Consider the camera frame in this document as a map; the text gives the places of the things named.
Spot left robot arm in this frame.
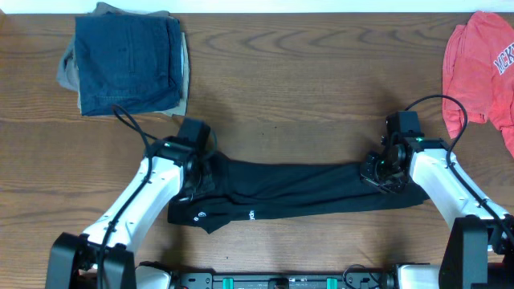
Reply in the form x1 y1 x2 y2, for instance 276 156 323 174
45 119 210 288

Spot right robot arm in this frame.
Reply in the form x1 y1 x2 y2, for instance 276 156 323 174
361 111 513 288

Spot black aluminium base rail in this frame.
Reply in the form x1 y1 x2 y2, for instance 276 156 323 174
136 271 402 289

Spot black t-shirt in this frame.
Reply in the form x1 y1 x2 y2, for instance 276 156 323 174
167 153 428 233

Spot red printed t-shirt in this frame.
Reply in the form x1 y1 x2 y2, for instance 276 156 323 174
442 11 513 153

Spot folded navy blue trousers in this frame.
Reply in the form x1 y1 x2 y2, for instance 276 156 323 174
74 14 183 117

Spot folded khaki beige trousers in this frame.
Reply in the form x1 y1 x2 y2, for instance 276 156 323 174
55 2 190 118

